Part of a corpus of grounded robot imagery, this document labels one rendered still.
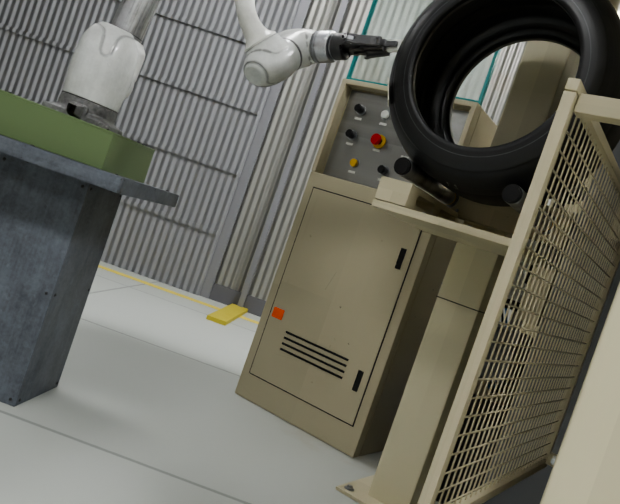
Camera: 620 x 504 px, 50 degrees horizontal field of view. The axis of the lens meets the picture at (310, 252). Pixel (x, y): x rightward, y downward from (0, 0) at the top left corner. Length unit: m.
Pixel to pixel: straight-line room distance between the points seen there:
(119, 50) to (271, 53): 0.40
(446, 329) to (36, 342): 1.10
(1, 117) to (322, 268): 1.19
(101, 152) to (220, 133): 3.13
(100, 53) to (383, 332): 1.24
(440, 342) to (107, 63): 1.18
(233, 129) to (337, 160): 2.32
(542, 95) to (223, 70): 3.22
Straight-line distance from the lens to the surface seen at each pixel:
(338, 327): 2.35
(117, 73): 1.88
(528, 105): 1.99
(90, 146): 1.72
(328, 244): 2.41
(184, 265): 4.78
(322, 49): 1.95
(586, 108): 1.03
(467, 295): 1.91
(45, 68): 5.29
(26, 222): 1.84
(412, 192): 1.62
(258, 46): 1.88
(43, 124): 1.77
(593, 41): 1.59
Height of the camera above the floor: 0.67
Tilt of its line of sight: 1 degrees down
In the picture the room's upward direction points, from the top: 19 degrees clockwise
